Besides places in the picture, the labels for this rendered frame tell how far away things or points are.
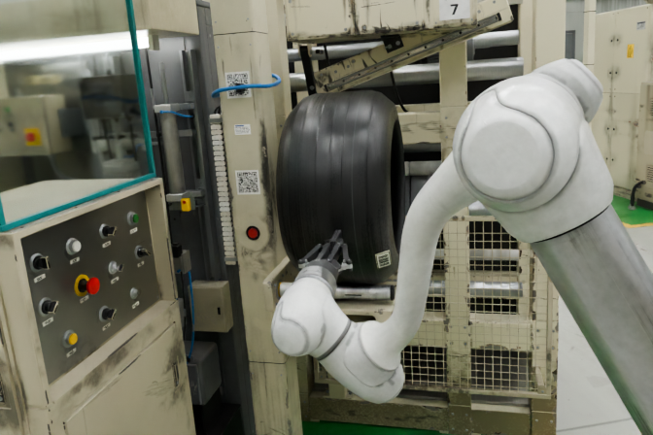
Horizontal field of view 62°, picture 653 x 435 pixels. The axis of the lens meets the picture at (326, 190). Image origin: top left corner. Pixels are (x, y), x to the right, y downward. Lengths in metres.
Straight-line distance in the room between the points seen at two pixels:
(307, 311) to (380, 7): 1.07
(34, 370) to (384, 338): 0.70
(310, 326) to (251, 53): 0.88
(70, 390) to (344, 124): 0.88
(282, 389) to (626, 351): 1.35
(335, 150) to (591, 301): 0.86
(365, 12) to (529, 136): 1.27
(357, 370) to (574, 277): 0.52
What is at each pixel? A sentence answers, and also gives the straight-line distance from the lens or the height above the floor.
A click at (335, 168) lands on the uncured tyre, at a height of 1.29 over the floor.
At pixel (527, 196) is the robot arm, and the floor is 1.38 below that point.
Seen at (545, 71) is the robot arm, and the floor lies 1.50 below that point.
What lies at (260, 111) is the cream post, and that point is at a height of 1.43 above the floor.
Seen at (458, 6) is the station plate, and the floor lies 1.70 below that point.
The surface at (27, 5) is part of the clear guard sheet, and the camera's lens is 1.31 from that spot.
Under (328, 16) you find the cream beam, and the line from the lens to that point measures 1.81.
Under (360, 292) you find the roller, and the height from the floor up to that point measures 0.91.
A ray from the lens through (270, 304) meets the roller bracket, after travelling 1.62.
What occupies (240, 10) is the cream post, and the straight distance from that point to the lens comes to 1.62.
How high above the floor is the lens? 1.52
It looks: 12 degrees down
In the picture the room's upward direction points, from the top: 4 degrees counter-clockwise
